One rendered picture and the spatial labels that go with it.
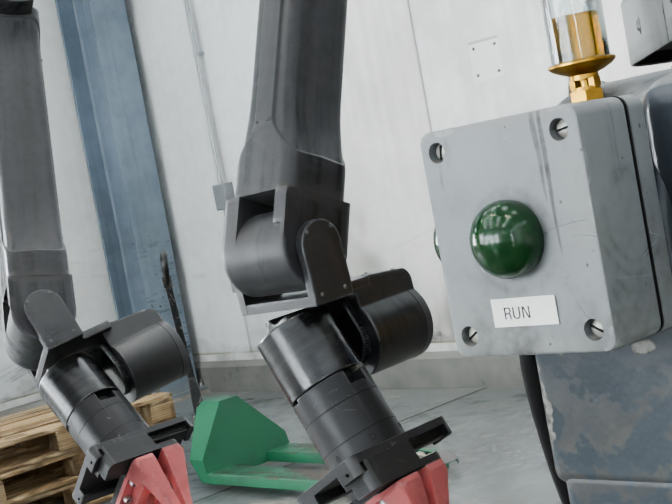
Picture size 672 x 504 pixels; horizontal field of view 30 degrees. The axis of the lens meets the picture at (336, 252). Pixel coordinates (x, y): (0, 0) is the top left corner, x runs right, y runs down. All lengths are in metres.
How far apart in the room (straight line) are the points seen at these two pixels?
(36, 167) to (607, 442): 0.80
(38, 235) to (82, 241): 8.12
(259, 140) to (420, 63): 6.54
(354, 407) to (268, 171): 0.17
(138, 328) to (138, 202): 7.90
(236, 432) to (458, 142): 5.74
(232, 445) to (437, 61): 2.56
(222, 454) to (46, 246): 4.99
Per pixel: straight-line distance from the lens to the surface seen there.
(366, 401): 0.83
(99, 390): 1.11
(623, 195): 0.47
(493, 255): 0.46
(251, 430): 6.26
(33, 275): 1.15
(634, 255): 0.47
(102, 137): 9.41
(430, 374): 7.64
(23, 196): 1.20
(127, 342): 1.15
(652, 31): 0.87
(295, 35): 0.87
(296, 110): 0.85
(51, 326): 1.13
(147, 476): 1.05
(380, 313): 0.88
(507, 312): 0.48
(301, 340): 0.84
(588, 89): 0.54
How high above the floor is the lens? 1.32
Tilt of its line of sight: 3 degrees down
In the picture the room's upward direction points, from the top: 10 degrees counter-clockwise
